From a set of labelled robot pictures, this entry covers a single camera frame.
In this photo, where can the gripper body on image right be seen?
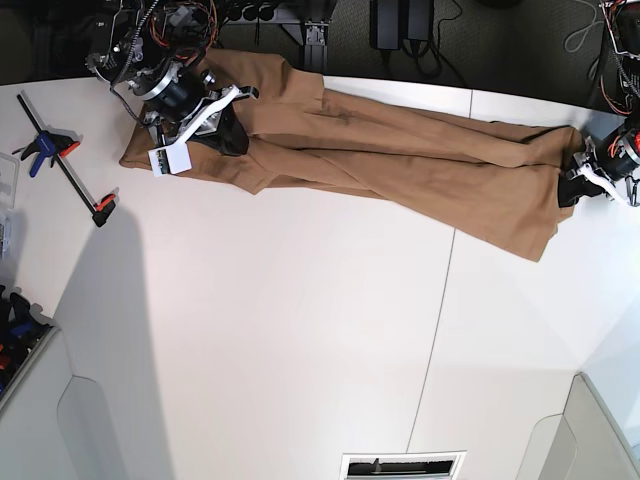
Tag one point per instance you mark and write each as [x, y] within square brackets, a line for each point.
[611, 165]

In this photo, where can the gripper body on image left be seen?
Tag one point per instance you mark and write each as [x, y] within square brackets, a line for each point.
[178, 101]

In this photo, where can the brown t-shirt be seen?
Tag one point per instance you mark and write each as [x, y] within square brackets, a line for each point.
[497, 182]

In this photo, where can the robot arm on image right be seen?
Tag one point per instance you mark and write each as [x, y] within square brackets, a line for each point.
[615, 72]

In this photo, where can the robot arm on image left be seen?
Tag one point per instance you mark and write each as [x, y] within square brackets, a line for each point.
[155, 48]

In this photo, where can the clear plastic box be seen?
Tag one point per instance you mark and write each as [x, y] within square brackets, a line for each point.
[11, 219]

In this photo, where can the black power adapter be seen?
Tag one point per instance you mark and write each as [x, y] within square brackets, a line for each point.
[384, 24]

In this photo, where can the grey bin of clamps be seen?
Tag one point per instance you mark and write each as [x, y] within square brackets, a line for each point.
[23, 339]

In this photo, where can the white camera box image left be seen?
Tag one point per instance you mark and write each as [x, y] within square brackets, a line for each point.
[170, 160]

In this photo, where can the aluminium frame post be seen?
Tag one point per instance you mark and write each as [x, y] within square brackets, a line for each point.
[311, 38]

